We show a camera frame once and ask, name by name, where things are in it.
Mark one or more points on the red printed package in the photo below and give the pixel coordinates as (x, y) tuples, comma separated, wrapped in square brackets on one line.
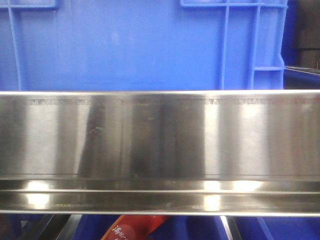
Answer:
[(134, 227)]

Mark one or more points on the stainless steel shelf rail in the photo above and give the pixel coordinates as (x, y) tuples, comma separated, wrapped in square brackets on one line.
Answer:
[(225, 152)]

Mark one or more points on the blue plastic bin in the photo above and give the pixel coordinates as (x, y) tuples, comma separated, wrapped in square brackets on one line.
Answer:
[(94, 226), (97, 45)]

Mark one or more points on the lower blue plastic bin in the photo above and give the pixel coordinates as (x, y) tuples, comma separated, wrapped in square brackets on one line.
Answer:
[(94, 226)]

